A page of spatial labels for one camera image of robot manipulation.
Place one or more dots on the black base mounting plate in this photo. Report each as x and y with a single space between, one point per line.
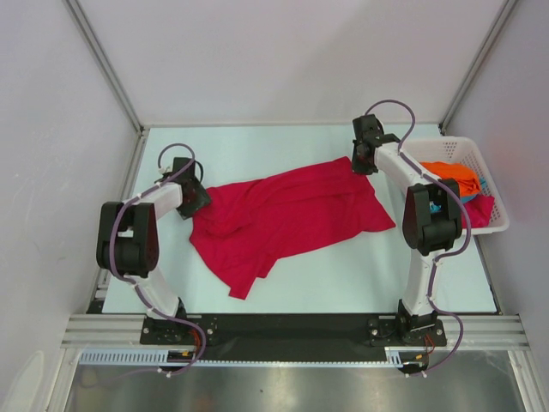
306 337

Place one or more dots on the left aluminium corner post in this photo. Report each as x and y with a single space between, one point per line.
98 52

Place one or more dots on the aluminium corner post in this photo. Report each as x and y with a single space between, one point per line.
98 52
487 45

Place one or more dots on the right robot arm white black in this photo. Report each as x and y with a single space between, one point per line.
431 222

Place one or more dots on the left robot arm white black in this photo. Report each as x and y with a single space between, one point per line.
128 246

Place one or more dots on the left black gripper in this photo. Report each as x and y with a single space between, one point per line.
202 199

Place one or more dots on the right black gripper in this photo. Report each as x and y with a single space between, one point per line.
358 167

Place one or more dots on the aluminium frame rail front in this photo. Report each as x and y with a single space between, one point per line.
489 333

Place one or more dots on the crimson red t shirt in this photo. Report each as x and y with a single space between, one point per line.
250 225

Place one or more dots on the orange t shirt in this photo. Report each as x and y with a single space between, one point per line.
466 178

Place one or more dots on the white perforated plastic basket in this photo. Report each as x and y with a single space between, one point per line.
462 150

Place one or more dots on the right aluminium corner post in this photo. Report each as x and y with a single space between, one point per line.
487 45

